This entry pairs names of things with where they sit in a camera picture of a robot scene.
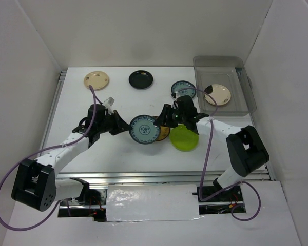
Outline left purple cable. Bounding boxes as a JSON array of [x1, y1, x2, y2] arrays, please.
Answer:
[[0, 85, 98, 232]]

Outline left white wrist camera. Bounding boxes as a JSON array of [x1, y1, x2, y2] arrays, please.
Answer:
[[103, 97, 115, 108]]

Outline aluminium table frame rail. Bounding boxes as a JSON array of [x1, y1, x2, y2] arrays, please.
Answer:
[[51, 67, 276, 185]]

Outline lime green plate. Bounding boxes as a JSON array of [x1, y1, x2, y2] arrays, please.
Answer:
[[169, 124, 199, 152]]

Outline yellow brown patterned plate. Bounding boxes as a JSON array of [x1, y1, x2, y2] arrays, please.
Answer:
[[156, 126, 170, 142]]

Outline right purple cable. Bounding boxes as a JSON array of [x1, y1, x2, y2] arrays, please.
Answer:
[[173, 88, 262, 221]]

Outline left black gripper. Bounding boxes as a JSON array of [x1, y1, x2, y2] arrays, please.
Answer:
[[98, 110, 132, 135]]

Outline white foil covered panel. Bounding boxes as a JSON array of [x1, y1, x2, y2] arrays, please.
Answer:
[[106, 184, 200, 222]]

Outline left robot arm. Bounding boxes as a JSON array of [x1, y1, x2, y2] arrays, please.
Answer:
[[11, 104, 131, 212]]

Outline blue patterned plate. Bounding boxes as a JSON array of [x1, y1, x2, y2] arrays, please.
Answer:
[[170, 80, 196, 98], [129, 115, 161, 145]]

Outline cream plate with flowers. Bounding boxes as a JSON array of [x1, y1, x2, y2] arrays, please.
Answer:
[[84, 71, 109, 90]]

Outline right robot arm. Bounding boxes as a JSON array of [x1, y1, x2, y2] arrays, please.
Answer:
[[154, 96, 270, 201]]

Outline purple cable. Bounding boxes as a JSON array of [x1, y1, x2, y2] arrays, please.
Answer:
[[0, 85, 98, 232], [173, 88, 262, 221]]

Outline cream plate with black blotch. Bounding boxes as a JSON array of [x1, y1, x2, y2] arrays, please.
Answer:
[[204, 84, 232, 106]]

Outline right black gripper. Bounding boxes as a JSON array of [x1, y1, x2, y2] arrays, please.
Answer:
[[154, 104, 187, 128]]

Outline clear plastic bin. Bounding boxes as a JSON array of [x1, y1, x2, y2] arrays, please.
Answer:
[[193, 56, 257, 117]]

